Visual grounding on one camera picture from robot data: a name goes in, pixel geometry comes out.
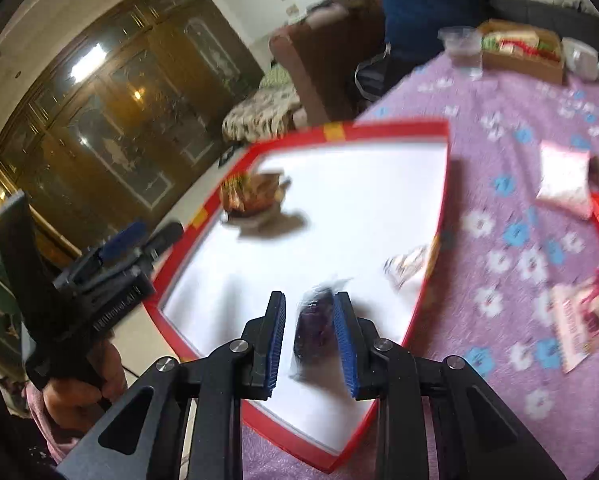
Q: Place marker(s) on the blue jacket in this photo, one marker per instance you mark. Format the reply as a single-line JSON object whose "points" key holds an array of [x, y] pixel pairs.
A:
{"points": [[429, 0]]}

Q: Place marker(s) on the dark purple snack packet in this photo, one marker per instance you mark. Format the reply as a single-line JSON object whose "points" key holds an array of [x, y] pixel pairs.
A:
{"points": [[314, 325]]}

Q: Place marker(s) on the clear glass jar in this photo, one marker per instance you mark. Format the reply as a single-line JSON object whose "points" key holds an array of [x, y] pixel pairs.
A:
{"points": [[462, 52]]}

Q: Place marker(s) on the dark sofa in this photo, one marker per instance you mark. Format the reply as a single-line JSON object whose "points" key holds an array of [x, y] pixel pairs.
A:
{"points": [[539, 10]]}

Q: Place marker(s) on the person's left forearm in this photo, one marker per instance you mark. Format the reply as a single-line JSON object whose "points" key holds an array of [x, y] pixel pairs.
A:
{"points": [[49, 430]]}

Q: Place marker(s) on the white pillow snack packet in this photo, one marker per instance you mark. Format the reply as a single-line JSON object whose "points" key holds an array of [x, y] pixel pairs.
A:
{"points": [[563, 180]]}

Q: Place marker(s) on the orange brown snack packet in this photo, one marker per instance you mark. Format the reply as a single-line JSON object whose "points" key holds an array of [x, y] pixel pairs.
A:
{"points": [[249, 192]]}

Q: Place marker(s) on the wooden glass-door cabinet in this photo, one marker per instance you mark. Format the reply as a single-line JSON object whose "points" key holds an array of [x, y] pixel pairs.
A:
{"points": [[114, 110]]}

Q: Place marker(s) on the brown armchair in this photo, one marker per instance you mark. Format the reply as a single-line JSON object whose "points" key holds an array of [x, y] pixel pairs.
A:
{"points": [[329, 60]]}

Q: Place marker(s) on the purple floral tablecloth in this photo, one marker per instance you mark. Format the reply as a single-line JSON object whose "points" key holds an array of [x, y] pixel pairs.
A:
{"points": [[499, 160]]}

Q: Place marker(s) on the red tray with white inside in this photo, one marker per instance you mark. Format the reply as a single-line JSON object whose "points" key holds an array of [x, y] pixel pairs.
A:
{"points": [[354, 200]]}

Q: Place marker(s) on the cardboard box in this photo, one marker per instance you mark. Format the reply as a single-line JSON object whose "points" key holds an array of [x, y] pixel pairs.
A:
{"points": [[524, 69]]}

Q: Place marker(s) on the person's left hand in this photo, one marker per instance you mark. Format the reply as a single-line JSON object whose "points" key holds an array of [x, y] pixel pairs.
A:
{"points": [[82, 405]]}

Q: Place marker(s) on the clear white snack packet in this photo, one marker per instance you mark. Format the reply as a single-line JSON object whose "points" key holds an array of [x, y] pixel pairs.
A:
{"points": [[408, 266]]}

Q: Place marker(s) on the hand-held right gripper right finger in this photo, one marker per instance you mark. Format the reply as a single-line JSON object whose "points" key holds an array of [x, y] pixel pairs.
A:
{"points": [[347, 350]]}

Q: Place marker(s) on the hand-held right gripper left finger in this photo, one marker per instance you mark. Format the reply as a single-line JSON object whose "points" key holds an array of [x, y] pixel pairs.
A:
{"points": [[273, 350]]}

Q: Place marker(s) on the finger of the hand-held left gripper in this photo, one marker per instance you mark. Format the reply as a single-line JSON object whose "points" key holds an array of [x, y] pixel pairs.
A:
{"points": [[124, 241], [163, 240]]}

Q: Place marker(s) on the pile of mixed snack packets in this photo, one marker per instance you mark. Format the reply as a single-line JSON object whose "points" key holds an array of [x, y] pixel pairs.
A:
{"points": [[522, 44]]}

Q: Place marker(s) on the pink printed snack packet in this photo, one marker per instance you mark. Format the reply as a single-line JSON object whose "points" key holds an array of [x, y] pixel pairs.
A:
{"points": [[582, 320]]}

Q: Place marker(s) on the white bowl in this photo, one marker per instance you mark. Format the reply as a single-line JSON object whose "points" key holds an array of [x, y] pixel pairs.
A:
{"points": [[579, 57]]}

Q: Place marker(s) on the patterned blanket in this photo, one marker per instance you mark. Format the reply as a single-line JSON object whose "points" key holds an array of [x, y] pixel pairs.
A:
{"points": [[259, 110]]}

